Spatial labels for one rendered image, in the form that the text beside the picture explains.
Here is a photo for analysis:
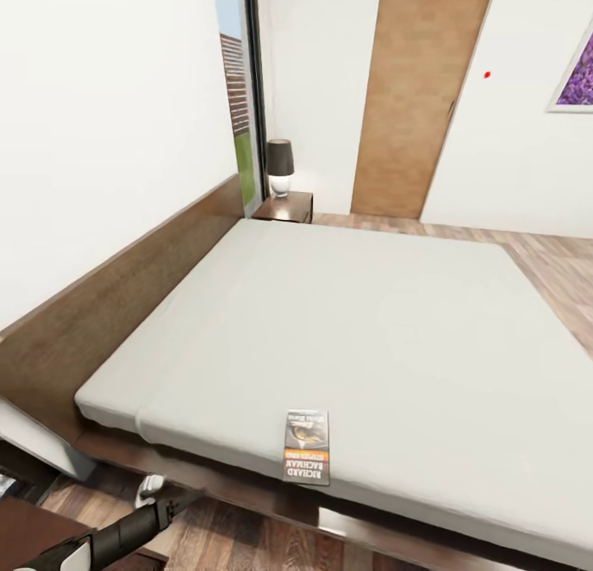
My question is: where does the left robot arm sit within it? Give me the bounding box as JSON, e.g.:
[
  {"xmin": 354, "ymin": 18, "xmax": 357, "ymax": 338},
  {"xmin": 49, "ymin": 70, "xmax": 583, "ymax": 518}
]
[{"xmin": 14, "ymin": 475, "xmax": 205, "ymax": 571}]

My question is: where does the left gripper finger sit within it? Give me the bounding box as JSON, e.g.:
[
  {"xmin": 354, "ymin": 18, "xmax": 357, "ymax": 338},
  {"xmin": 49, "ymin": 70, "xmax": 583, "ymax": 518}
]
[{"xmin": 166, "ymin": 489, "xmax": 205, "ymax": 525}]

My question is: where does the hardback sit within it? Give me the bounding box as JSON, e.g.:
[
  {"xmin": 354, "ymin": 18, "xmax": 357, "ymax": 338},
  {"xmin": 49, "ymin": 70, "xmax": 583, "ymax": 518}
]
[{"xmin": 283, "ymin": 408, "xmax": 331, "ymax": 487}]

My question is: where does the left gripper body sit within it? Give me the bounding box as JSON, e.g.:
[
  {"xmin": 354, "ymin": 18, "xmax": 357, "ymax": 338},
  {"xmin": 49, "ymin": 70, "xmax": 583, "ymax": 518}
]
[{"xmin": 117, "ymin": 497, "xmax": 169, "ymax": 559}]

